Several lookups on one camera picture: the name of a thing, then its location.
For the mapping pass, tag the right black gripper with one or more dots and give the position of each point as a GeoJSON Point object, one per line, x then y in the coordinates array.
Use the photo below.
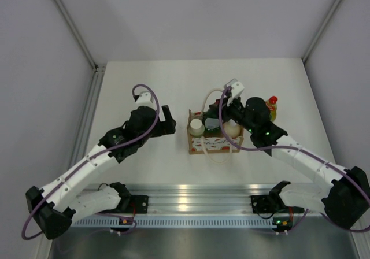
{"type": "Point", "coordinates": [226, 108]}

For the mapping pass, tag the burlap watermelon canvas bag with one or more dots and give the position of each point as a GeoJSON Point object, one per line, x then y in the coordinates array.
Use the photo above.
{"type": "Point", "coordinates": [212, 144]}

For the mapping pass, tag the dark green red-capped bottle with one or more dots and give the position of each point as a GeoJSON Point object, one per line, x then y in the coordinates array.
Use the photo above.
{"type": "Point", "coordinates": [211, 118]}

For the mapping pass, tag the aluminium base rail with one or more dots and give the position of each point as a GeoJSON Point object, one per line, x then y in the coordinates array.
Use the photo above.
{"type": "Point", "coordinates": [199, 200]}

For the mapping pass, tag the left black mount plate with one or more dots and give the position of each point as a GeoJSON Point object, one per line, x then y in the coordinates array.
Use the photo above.
{"type": "Point", "coordinates": [138, 204]}

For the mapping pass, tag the right black mount plate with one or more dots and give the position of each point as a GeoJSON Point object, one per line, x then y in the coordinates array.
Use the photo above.
{"type": "Point", "coordinates": [262, 204]}

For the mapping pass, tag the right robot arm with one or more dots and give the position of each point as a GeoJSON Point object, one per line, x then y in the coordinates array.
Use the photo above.
{"type": "Point", "coordinates": [340, 194]}

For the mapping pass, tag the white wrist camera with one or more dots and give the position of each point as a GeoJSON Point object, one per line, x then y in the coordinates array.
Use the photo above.
{"type": "Point", "coordinates": [144, 99]}
{"type": "Point", "coordinates": [234, 88]}

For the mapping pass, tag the yellow-green red-capped bottle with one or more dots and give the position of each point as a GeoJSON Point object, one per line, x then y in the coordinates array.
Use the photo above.
{"type": "Point", "coordinates": [271, 104]}

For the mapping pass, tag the left aluminium frame post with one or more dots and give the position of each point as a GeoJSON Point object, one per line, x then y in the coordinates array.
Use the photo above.
{"type": "Point", "coordinates": [74, 32]}

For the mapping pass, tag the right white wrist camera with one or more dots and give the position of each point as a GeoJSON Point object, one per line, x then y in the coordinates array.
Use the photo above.
{"type": "Point", "coordinates": [234, 88]}

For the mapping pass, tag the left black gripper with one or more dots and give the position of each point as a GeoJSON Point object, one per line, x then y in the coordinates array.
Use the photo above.
{"type": "Point", "coordinates": [167, 126]}

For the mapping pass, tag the right aluminium frame post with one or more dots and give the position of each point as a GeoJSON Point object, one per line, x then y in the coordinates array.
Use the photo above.
{"type": "Point", "coordinates": [324, 24]}

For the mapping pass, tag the pale green white-capped bottle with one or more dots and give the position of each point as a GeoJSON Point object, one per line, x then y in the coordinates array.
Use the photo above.
{"type": "Point", "coordinates": [196, 128]}

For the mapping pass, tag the black mount plate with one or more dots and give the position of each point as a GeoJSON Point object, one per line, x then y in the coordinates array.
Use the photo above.
{"type": "Point", "coordinates": [138, 204]}
{"type": "Point", "coordinates": [262, 204]}

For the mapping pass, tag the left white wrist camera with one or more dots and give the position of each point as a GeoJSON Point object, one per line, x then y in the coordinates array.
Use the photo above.
{"type": "Point", "coordinates": [144, 99]}

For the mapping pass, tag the aluminium frame post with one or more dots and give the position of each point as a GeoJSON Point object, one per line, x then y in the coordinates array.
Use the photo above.
{"type": "Point", "coordinates": [324, 24]}
{"type": "Point", "coordinates": [74, 32]}

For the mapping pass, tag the white slotted cable duct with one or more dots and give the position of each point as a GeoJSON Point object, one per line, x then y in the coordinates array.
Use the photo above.
{"type": "Point", "coordinates": [177, 222]}

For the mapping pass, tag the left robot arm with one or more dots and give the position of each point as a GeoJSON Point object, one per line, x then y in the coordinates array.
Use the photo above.
{"type": "Point", "coordinates": [57, 205]}

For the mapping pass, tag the cream pump lotion bottle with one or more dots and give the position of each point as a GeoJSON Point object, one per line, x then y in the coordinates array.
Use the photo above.
{"type": "Point", "coordinates": [232, 129]}

